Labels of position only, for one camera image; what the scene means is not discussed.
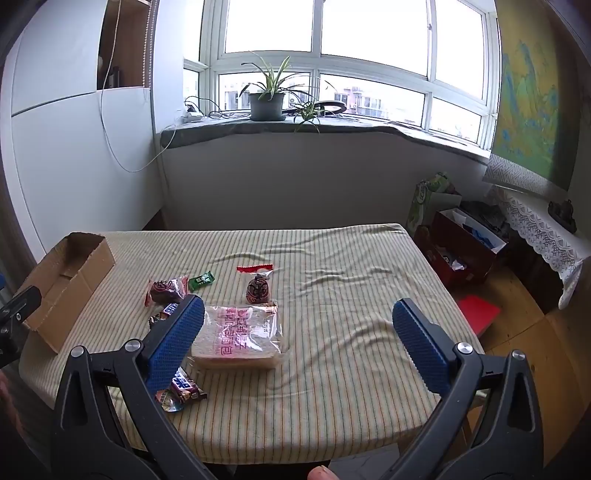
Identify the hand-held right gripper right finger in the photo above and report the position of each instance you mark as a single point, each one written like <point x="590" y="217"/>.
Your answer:
<point x="420" y="341"/>

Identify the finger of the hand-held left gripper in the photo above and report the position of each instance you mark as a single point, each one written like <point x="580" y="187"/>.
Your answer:
<point x="16" y="309"/>

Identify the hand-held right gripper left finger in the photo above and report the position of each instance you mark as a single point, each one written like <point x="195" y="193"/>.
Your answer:
<point x="178" y="341"/>

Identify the brown chocolate bar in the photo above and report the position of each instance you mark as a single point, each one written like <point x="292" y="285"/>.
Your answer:
<point x="161" y="316"/>
<point x="187" y="387"/>

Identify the dark red snack packet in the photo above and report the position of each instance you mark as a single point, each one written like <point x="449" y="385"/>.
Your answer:
<point x="164" y="290"/>

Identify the sliced bread packet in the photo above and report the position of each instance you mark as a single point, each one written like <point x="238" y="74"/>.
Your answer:
<point x="240" y="337"/>

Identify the small green candy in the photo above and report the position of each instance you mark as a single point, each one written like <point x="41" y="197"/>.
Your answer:
<point x="202" y="280"/>

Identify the brown cardboard box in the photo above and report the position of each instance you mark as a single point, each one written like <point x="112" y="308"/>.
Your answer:
<point x="78" y="286"/>

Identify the clear red-topped snack packet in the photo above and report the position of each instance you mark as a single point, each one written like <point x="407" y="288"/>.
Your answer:
<point x="257" y="288"/>

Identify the person's right hand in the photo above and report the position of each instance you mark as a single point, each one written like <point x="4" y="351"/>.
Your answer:
<point x="322" y="474"/>

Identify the red folder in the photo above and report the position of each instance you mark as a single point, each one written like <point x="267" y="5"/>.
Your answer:
<point x="480" y="316"/>

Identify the dark red gift box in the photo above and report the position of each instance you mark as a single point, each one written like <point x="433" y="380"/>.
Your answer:
<point x="461" y="258"/>

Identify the green printed bag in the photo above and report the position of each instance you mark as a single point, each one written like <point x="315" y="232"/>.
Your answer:
<point x="427" y="198"/>

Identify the white lace cloth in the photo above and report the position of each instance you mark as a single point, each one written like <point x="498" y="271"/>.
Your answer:
<point x="545" y="230"/>

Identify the white cabinet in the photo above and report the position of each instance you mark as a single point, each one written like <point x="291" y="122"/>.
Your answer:
<point x="60" y="138"/>

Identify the dark figurine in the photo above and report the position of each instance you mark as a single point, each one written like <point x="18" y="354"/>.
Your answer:
<point x="562" y="214"/>

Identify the white power strip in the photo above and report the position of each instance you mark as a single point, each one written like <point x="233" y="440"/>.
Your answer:
<point x="190" y="116"/>

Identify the potted spider plant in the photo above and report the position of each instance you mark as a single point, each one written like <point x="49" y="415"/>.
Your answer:
<point x="267" y="106"/>

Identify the white framed window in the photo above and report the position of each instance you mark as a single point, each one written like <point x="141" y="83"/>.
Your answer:
<point x="314" y="60"/>

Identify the landscape wall poster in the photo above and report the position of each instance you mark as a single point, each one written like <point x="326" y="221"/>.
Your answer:
<point x="531" y="106"/>

